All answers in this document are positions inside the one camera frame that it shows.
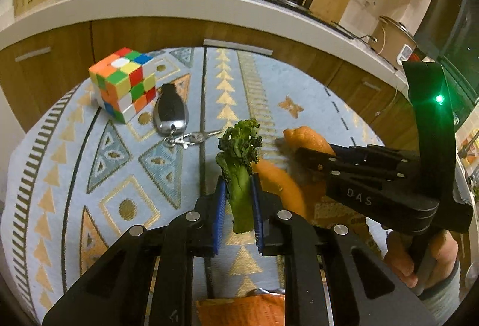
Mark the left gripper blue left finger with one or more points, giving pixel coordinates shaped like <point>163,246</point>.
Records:
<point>219,207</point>

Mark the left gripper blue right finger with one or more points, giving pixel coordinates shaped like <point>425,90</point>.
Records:
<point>257,215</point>

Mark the green broccoli stalk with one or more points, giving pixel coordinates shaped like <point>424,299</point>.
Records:
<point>237,151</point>

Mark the orange peel piece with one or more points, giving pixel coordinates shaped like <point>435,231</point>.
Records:
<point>305,137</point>

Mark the wooden kitchen cabinets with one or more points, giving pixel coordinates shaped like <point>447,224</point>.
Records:
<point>39,69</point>

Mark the right hand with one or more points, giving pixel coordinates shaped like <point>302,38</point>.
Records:
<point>442,247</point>

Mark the orange peel on mat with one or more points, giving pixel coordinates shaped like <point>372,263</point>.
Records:
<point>278,182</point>

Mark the black car key fob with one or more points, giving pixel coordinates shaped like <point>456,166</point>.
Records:
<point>170,112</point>

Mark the orange snack packet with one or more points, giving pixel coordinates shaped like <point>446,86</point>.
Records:
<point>256,310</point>

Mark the patterned blue table mat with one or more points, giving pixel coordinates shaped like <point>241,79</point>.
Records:
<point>80,179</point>

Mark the colourful Rubik's cube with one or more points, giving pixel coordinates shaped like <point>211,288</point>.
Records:
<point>124,83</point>

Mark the beige rice cooker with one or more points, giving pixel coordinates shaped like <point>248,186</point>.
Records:
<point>392,41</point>

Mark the silver key ring clip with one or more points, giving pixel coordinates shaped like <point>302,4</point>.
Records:
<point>189,139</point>

